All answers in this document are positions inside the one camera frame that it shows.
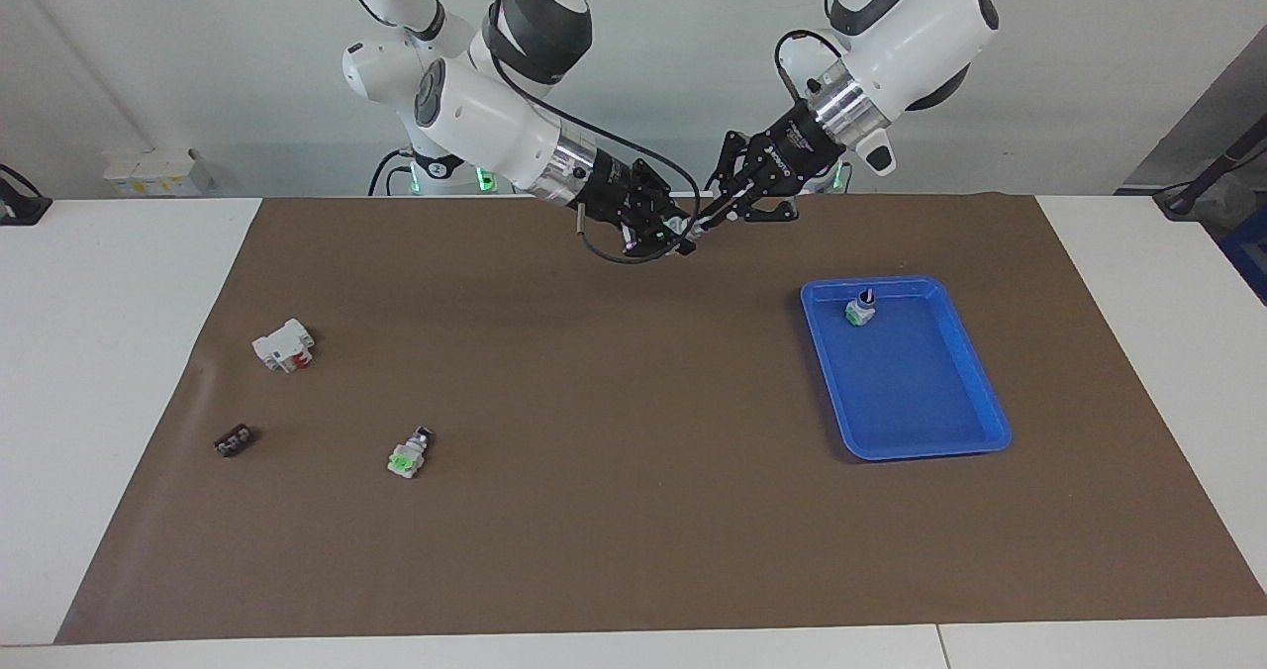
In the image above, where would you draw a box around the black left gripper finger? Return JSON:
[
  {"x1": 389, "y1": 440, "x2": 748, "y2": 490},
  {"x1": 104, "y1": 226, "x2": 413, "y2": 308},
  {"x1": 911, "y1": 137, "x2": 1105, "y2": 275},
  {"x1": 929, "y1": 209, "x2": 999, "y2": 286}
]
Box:
[
  {"x1": 693, "y1": 199, "x2": 799, "y2": 239},
  {"x1": 705, "y1": 133, "x2": 748, "y2": 200}
]

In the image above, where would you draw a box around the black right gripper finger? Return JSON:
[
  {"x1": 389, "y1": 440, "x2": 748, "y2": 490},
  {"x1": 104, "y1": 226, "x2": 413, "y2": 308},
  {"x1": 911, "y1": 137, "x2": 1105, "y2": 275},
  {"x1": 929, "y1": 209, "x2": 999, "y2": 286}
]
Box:
[
  {"x1": 643, "y1": 162, "x2": 694, "y2": 225},
  {"x1": 624, "y1": 234, "x2": 692, "y2": 259}
]

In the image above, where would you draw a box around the brown table mat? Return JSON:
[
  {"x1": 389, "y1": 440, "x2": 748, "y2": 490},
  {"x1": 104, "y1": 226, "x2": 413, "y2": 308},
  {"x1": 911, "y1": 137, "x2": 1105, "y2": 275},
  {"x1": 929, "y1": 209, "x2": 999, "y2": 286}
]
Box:
[{"x1": 54, "y1": 192, "x2": 1267, "y2": 645}]

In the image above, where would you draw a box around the blue plastic tray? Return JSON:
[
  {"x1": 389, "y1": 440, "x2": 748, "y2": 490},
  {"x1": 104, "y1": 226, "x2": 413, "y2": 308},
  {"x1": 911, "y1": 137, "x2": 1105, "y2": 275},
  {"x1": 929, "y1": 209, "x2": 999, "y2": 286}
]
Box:
[{"x1": 800, "y1": 275, "x2": 1013, "y2": 462}]

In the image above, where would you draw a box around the white red circuit breaker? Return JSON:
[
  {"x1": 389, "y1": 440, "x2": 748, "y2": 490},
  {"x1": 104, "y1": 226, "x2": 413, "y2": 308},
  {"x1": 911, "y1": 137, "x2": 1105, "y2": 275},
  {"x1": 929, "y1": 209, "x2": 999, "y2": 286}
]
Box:
[{"x1": 251, "y1": 319, "x2": 316, "y2": 374}]

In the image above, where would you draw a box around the black stand pole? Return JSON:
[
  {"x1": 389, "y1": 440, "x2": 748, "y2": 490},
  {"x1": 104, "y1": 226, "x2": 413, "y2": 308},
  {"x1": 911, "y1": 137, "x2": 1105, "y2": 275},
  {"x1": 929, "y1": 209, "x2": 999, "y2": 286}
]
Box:
[{"x1": 1153, "y1": 115, "x2": 1267, "y2": 220}]

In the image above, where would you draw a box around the blue storage box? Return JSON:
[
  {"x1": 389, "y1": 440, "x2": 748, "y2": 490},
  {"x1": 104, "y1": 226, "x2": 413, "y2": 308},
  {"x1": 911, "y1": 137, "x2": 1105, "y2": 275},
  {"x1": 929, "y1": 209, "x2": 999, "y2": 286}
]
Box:
[{"x1": 1219, "y1": 209, "x2": 1267, "y2": 304}]

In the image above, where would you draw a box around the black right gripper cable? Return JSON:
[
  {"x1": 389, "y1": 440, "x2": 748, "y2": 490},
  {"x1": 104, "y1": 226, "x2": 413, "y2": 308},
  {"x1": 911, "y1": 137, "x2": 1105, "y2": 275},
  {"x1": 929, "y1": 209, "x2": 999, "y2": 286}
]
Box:
[{"x1": 490, "y1": 16, "x2": 702, "y2": 265}]

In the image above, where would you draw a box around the black right base cable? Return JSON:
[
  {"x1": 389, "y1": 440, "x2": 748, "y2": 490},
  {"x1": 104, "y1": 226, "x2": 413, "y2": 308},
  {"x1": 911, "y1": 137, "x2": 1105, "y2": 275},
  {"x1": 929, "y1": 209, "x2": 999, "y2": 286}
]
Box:
[{"x1": 367, "y1": 148, "x2": 415, "y2": 197}]

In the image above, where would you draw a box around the black clamp mount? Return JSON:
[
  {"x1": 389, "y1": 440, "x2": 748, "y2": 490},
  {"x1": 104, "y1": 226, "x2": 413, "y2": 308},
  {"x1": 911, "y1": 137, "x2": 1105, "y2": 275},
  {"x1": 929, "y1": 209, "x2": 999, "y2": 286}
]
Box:
[{"x1": 0, "y1": 164, "x2": 52, "y2": 227}]

